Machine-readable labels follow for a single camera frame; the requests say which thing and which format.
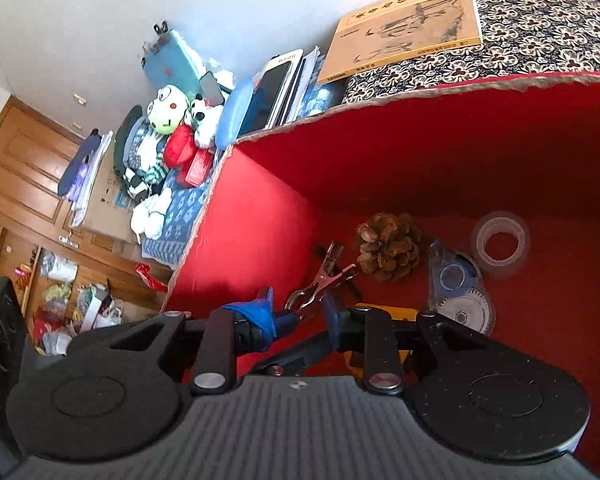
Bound brown pine cone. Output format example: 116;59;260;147
355;212;424;282

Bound wooden door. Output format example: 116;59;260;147
0;95;173;313

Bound clear tape roll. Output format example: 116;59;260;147
470;211;531;279

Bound hanging blue white clothes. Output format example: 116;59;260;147
57;129;115;229

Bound red plush heart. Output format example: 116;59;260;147
162;125;199;169

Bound blue glasses case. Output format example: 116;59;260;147
215;80;256;151

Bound white socks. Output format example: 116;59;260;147
130;187;174;241

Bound stack of papers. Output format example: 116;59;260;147
290;46;327;122

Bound red plastic bag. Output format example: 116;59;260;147
135;262;171;294

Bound pile of plastic bags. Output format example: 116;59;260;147
25;245;127;357

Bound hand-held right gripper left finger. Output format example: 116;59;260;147
107;287;297;397

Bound green frog plush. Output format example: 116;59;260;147
122;85;192;192

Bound yellow book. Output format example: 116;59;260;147
316;0;484;85

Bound red cardboard box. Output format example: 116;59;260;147
162;71;600;480

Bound red paper packet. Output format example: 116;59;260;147
185;147;216;189

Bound metal alligator clip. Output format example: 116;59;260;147
284;261;360;322

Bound white smartphone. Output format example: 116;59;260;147
237;49;306;134

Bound blue folder with clips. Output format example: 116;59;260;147
141;21;206;97

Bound small dark mirror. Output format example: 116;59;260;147
198;71;225;109

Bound correction tape dispenser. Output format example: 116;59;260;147
426;237;496;337

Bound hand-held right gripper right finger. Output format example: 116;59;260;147
322;292;486;395

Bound panda plush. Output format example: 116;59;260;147
182;95;226;149

